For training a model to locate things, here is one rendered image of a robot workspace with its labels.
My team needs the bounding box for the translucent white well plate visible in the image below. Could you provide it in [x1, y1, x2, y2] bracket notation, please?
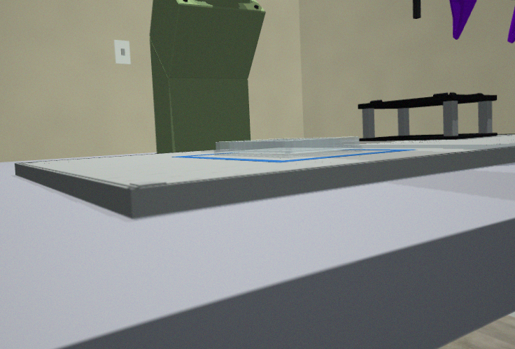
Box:
[214, 136, 362, 158]

